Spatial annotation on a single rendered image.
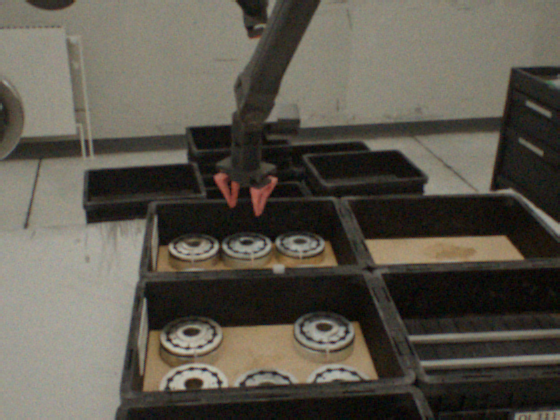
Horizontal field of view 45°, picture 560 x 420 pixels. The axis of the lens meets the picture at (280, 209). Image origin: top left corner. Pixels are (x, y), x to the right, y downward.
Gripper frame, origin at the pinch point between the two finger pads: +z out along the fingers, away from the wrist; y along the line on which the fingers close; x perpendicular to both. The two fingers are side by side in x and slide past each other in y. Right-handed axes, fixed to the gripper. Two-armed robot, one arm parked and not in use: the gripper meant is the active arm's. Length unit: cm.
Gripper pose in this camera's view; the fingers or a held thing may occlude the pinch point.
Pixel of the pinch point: (245, 206)
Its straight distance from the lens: 135.4
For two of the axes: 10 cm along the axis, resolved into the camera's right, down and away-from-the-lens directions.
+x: -5.3, 3.7, -7.7
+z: -0.4, 8.9, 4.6
